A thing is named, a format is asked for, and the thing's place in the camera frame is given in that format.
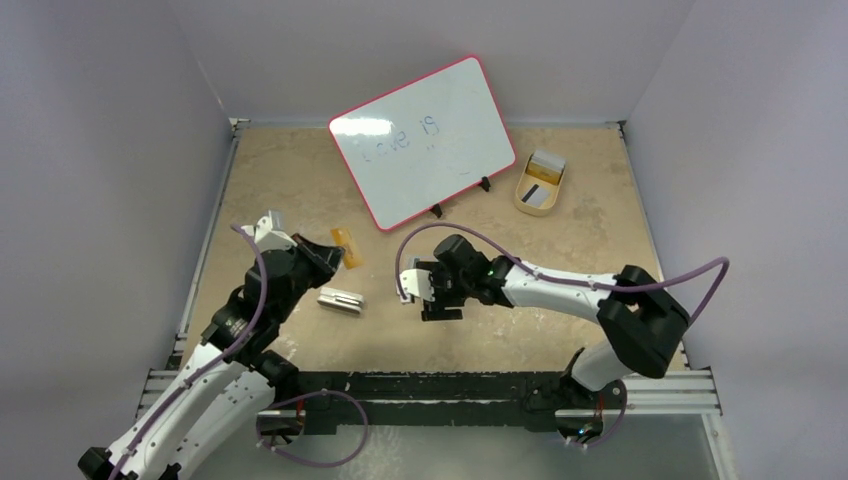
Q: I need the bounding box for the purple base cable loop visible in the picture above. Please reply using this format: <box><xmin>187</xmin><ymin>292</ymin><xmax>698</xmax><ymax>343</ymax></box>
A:
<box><xmin>256</xmin><ymin>390</ymin><xmax>370</xmax><ymax>469</ymax></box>

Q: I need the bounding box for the black whiteboard stand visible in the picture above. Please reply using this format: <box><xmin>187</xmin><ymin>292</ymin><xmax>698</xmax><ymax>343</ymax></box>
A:
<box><xmin>429</xmin><ymin>176</ymin><xmax>491</xmax><ymax>219</ymax></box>

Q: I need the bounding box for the stack of grey cards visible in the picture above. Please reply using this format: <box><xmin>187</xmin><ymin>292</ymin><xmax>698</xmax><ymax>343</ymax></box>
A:
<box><xmin>525</xmin><ymin>149</ymin><xmax>567</xmax><ymax>185</ymax></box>

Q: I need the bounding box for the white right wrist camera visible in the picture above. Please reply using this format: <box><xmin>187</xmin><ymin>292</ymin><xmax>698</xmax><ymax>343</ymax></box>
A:
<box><xmin>398</xmin><ymin>268</ymin><xmax>434</xmax><ymax>304</ymax></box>

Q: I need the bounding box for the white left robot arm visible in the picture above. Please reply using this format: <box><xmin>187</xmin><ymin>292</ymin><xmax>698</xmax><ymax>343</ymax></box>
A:
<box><xmin>78</xmin><ymin>230</ymin><xmax>344</xmax><ymax>479</ymax></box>

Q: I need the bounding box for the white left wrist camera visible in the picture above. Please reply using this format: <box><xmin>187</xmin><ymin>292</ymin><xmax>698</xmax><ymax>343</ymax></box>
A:
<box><xmin>241</xmin><ymin>209</ymin><xmax>296</xmax><ymax>252</ymax></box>

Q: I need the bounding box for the grey card with stripe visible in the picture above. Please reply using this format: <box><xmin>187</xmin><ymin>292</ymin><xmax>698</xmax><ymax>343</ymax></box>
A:
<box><xmin>521</xmin><ymin>184</ymin><xmax>550</xmax><ymax>208</ymax></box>

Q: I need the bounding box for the pink framed whiteboard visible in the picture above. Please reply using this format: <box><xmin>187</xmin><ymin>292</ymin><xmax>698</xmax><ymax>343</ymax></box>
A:
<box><xmin>327</xmin><ymin>56</ymin><xmax>517</xmax><ymax>232</ymax></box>

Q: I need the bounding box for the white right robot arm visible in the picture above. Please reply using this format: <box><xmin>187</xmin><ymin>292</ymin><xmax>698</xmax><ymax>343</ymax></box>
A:
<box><xmin>398</xmin><ymin>234</ymin><xmax>692</xmax><ymax>407</ymax></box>

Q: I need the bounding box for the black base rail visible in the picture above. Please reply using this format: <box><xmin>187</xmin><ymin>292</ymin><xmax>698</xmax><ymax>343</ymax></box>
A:
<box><xmin>257</xmin><ymin>371</ymin><xmax>627</xmax><ymax>443</ymax></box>

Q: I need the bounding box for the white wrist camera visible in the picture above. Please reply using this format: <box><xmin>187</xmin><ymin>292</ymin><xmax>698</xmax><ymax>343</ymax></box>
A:
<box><xmin>241</xmin><ymin>209</ymin><xmax>296</xmax><ymax>252</ymax></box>
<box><xmin>398</xmin><ymin>268</ymin><xmax>434</xmax><ymax>304</ymax></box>

